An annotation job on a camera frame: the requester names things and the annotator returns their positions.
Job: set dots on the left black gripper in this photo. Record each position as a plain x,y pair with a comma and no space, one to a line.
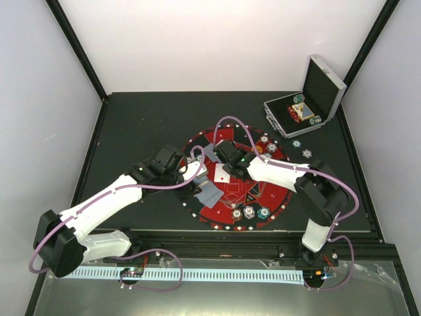
188,191

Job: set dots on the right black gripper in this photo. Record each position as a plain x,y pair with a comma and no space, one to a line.
227,171

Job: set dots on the face-up diamond playing card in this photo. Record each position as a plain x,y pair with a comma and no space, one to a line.
220,175

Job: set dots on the blue playing card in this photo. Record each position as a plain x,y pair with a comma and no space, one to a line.
209,195
209,152

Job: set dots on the orange big blind button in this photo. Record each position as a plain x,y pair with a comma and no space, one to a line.
258,149

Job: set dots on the black triangular marker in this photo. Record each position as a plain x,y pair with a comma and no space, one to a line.
249,198

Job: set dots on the grey white chip stack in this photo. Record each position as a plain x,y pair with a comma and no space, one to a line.
307,153

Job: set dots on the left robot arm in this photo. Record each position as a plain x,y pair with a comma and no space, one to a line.
64,240

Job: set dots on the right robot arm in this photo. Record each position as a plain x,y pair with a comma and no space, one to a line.
320,198

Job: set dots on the round red black poker mat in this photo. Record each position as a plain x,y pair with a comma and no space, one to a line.
269,195

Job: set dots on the red dice in case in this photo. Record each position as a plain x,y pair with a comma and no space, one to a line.
294,114

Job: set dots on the aluminium poker case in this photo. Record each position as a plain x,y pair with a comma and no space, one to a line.
323,90

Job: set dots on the pyramid card box in case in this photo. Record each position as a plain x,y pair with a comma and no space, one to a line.
302,111

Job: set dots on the green chip stack case front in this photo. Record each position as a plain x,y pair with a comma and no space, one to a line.
315,120

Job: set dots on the green chip stack in case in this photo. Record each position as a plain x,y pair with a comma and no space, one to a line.
299,98

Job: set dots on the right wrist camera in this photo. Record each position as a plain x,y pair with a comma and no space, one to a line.
225,150

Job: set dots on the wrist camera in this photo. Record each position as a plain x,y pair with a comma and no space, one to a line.
193,170
225,150

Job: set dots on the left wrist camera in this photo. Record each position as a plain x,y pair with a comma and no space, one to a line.
193,170

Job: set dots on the white slotted cable duct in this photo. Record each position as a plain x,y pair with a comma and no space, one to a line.
188,275

